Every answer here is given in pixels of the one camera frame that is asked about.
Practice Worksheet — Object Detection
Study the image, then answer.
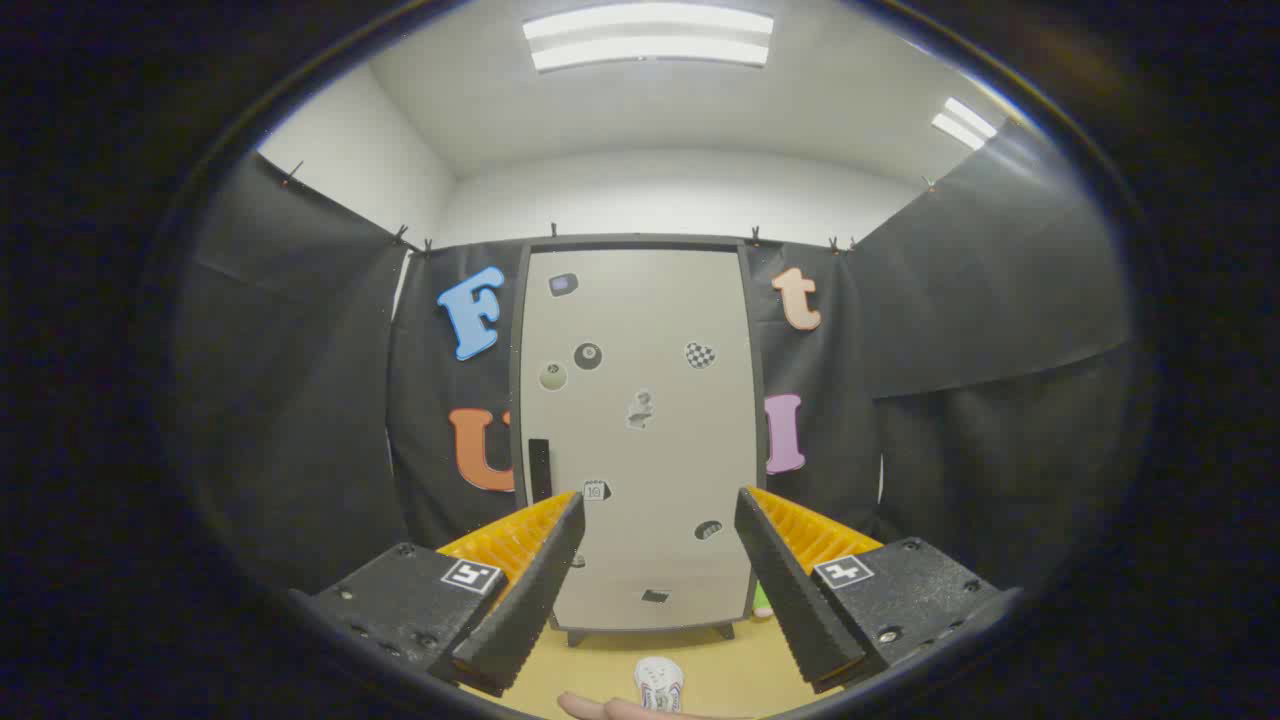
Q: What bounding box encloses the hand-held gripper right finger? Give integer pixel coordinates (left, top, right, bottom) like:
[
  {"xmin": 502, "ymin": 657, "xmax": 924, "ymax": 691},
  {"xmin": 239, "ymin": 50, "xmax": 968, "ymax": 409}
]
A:
[{"xmin": 734, "ymin": 486, "xmax": 1023, "ymax": 694}]

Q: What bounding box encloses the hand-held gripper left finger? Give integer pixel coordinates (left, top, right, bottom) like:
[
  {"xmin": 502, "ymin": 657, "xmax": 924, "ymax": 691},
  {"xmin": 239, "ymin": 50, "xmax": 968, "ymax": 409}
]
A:
[{"xmin": 290, "ymin": 490, "xmax": 587, "ymax": 698}]

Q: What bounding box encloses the white shoe with striped side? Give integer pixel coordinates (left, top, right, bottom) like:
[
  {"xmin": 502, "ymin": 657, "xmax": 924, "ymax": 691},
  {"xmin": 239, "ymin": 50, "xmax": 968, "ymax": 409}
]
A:
[{"xmin": 634, "ymin": 656, "xmax": 685, "ymax": 713}]

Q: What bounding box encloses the grey shoe cabinet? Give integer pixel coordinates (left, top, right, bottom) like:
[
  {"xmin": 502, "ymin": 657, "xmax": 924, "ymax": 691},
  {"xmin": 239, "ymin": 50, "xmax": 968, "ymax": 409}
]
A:
[{"xmin": 508, "ymin": 234, "xmax": 769, "ymax": 647}]

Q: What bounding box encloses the black backdrop cloth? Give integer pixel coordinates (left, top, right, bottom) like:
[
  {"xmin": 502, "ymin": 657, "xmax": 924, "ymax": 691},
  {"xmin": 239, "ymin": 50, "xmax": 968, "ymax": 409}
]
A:
[{"xmin": 170, "ymin": 120, "xmax": 1136, "ymax": 601}]

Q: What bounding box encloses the small ceiling light panel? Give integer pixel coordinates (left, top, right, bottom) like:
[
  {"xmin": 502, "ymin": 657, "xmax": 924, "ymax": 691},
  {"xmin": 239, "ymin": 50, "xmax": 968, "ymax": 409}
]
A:
[{"xmin": 930, "ymin": 96, "xmax": 999, "ymax": 151}]

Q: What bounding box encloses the large ceiling light panel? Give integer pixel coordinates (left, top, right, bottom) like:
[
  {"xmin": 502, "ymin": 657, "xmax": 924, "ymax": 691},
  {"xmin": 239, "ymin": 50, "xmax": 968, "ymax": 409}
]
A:
[{"xmin": 522, "ymin": 3, "xmax": 776, "ymax": 73}]

